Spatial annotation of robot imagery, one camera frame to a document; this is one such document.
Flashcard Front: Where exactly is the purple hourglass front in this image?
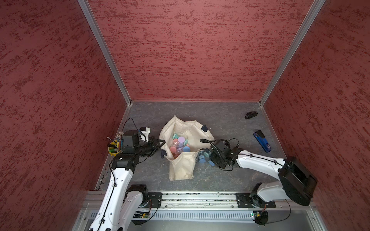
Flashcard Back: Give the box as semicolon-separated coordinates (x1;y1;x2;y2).
177;136;186;149

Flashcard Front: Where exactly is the cream canvas tote bag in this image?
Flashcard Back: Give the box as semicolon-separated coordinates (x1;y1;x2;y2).
159;116;214;181

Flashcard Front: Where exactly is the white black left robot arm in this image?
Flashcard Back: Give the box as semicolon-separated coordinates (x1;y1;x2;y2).
89;136;166;231

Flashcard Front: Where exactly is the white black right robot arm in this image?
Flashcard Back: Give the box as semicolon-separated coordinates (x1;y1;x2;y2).
200;139;318;208

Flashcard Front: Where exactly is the yellow pencil holder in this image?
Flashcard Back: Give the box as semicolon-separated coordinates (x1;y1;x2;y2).
107;131;123;157

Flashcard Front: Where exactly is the blue stapler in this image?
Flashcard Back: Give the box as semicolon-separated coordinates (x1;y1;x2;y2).
253;130;271;153

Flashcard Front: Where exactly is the small black device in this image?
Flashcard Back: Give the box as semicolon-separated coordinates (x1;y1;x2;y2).
244;111;258;119

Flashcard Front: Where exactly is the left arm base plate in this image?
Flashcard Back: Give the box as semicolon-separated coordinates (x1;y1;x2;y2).
138;192;163;209

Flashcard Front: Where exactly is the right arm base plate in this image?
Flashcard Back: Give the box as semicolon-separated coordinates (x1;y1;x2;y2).
235;193;276;208

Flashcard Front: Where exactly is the aluminium front rail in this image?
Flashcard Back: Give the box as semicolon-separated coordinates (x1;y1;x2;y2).
80;190;314;210

